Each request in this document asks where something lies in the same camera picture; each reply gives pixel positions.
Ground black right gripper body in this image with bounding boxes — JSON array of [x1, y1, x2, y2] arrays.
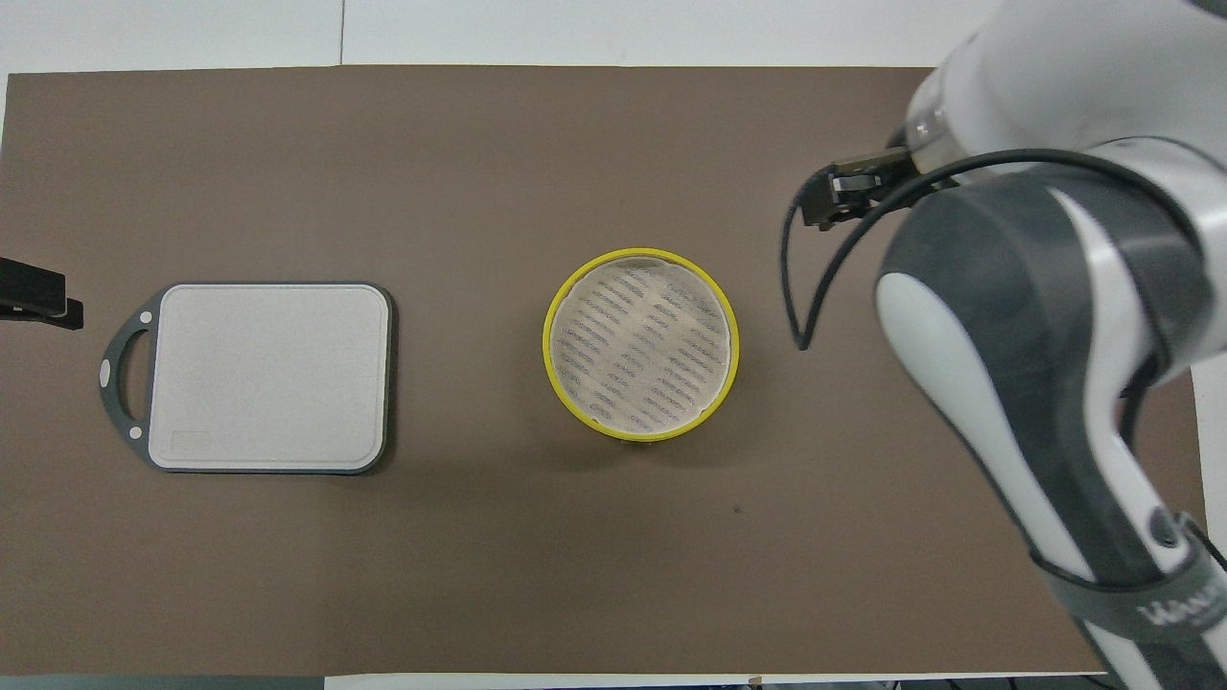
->
[[861, 147, 927, 208]]

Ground yellow bamboo steamer lid tray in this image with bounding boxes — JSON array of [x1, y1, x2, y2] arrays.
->
[[542, 247, 741, 442]]

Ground brown table mat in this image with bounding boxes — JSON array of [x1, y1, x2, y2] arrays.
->
[[0, 64, 1209, 677]]

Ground grey cutting board with handle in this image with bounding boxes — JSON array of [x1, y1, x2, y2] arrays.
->
[[98, 281, 396, 476]]

